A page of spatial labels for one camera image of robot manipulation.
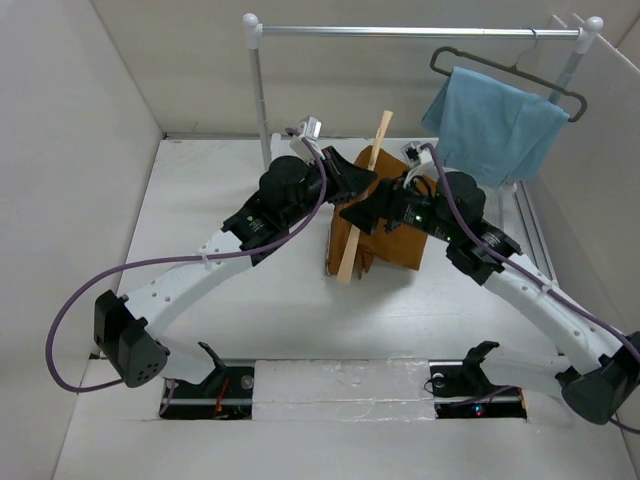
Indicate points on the white metal clothes rack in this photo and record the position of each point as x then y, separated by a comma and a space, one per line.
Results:
255, 30

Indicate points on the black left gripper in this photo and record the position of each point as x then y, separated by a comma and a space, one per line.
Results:
345, 177

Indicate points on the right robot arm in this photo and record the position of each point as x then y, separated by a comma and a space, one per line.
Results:
594, 370

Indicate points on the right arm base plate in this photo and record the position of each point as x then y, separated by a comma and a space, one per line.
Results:
457, 397

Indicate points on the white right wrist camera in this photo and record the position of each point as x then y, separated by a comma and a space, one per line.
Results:
415, 154

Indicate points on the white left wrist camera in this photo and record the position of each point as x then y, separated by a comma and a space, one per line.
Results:
304, 138

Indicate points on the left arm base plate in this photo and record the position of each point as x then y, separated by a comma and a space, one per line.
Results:
233, 400

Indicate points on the grey hanger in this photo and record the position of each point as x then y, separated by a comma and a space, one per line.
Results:
559, 88

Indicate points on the brown trousers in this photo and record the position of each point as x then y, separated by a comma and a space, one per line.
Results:
402, 247

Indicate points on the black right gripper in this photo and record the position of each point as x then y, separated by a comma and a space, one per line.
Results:
384, 203

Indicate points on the beige wooden hanger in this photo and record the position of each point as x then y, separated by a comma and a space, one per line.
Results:
362, 219

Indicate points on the light blue towel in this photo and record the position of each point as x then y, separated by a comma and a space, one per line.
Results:
490, 130

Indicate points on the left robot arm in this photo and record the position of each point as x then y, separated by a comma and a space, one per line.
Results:
128, 328

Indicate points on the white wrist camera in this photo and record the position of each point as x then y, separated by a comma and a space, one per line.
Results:
415, 154
304, 138

